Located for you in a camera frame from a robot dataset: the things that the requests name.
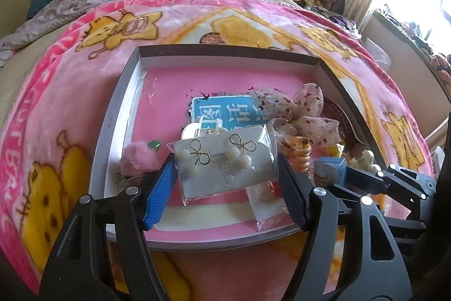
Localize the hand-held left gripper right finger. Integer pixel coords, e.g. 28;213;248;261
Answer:
277;152;413;301

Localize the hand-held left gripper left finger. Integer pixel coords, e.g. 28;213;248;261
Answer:
39;153;178;301

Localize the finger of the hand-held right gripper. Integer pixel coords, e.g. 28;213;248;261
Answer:
343;163;438;200
331;183;428;230

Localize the clear packet with red jewelry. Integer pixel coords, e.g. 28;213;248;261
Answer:
245;181;295;233

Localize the small blue box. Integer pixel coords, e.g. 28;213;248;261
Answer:
313;157;349;186

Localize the bow earrings packet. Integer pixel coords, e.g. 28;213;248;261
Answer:
166;125;280;206

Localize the grey shallow cardboard box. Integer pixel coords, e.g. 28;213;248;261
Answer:
88;44;388;251

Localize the cream hair accessory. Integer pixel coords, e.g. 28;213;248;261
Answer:
349;149;382;172

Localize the pink pompom hair clip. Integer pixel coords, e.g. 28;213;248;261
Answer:
114;140;166;192

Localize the yellow accessory in clear bag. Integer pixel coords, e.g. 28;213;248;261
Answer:
326;142;353;161

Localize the dark brown hair accessory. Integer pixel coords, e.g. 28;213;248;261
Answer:
324;100;357;146

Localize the white hair claw clip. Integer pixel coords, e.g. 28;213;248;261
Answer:
181;121;229;141

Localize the floral sheer fabric bow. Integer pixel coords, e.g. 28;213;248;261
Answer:
248;83;342;146

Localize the pink book with blue label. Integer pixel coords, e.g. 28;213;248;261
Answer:
141;66;319;241

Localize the clear plastic bag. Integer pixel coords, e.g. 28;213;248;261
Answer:
363;38;392;72

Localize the pink cartoon bear blanket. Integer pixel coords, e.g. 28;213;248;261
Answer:
0;0;435;295

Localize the windowsill clutter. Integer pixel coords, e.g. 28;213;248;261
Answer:
373;8;451;83

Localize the dark cloth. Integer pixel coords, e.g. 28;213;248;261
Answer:
328;14;360;37

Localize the lilac grey crumpled cloth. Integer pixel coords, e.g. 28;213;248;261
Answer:
0;0;127;65

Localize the orange spiral hair tie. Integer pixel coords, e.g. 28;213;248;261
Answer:
282;135;312;178

